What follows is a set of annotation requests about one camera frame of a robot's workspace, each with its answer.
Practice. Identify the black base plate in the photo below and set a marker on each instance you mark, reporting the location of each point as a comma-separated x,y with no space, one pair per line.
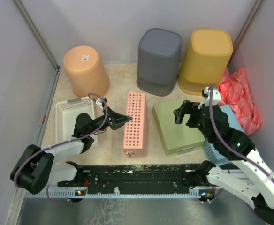
147,179

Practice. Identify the pink plastic basket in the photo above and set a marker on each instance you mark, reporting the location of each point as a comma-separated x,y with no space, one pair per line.
136,130

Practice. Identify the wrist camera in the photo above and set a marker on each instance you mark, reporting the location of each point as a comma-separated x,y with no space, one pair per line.
102,103
211,97

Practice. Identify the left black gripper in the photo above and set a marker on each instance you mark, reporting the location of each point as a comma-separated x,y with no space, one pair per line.
117,119

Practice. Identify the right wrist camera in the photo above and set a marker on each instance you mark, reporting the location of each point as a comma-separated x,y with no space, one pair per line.
211,97

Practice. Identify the grey mesh bin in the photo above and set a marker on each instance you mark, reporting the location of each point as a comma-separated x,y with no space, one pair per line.
159,53

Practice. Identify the white plastic basket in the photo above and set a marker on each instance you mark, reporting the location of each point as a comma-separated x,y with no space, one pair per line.
66,113

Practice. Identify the aluminium rail frame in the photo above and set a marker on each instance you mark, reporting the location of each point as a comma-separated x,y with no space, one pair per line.
225,209

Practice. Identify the orange capybara bucket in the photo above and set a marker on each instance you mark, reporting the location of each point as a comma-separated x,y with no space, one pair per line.
85,71

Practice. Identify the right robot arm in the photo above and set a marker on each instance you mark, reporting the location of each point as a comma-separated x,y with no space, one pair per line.
238,148

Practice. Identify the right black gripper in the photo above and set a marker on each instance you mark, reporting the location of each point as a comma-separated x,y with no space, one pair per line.
179,112

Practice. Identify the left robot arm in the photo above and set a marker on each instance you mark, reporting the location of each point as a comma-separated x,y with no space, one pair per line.
38,167

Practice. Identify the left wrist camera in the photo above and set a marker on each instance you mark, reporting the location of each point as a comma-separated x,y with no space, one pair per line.
102,103

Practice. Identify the grey cable duct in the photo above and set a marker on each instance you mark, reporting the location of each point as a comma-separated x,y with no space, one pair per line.
77,193

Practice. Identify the green plastic basket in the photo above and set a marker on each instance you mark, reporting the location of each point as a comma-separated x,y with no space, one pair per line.
175,138

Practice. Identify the red plastic bag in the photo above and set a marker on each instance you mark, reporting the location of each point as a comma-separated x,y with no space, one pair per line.
235,92

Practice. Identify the yellow mesh bin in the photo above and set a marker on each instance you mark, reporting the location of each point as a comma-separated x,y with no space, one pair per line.
205,60

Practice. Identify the blue plastic basket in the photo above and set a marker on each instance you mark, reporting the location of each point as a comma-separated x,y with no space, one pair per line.
212,154

